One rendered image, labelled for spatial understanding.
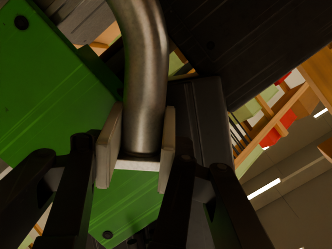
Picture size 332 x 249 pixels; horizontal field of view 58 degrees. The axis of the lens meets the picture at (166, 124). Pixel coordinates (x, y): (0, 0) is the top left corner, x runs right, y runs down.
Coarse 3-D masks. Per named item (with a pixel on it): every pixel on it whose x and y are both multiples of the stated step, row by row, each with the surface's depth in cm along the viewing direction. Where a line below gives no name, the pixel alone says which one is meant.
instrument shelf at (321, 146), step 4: (328, 140) 73; (320, 144) 74; (324, 144) 73; (328, 144) 71; (320, 148) 73; (324, 148) 71; (328, 148) 70; (324, 152) 70; (328, 152) 68; (324, 156) 74; (328, 156) 67; (328, 160) 72
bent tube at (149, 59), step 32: (128, 0) 18; (128, 32) 18; (160, 32) 19; (128, 64) 19; (160, 64) 19; (128, 96) 20; (160, 96) 20; (128, 128) 21; (160, 128) 21; (128, 160) 21
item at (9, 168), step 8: (120, 40) 34; (168, 40) 38; (112, 48) 34; (120, 48) 34; (104, 56) 34; (112, 56) 34; (120, 56) 34; (112, 64) 34; (120, 64) 34; (120, 72) 35; (120, 80) 39; (0, 160) 40; (0, 168) 40; (8, 168) 41; (0, 176) 42
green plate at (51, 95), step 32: (32, 0) 22; (0, 32) 22; (32, 32) 21; (0, 64) 22; (32, 64) 22; (64, 64) 22; (96, 64) 28; (0, 96) 23; (32, 96) 23; (64, 96) 23; (96, 96) 23; (0, 128) 24; (32, 128) 24; (64, 128) 24; (96, 128) 24; (96, 192) 27; (128, 192) 27; (96, 224) 28; (128, 224) 28
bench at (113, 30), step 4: (112, 24) 95; (116, 24) 98; (108, 28) 96; (112, 28) 98; (116, 28) 101; (104, 32) 97; (108, 32) 99; (112, 32) 102; (116, 32) 104; (120, 32) 107; (100, 36) 97; (104, 36) 100; (108, 36) 102; (112, 36) 105; (116, 36) 108; (96, 40) 98; (100, 40) 101; (104, 40) 103; (108, 40) 106; (112, 40) 109
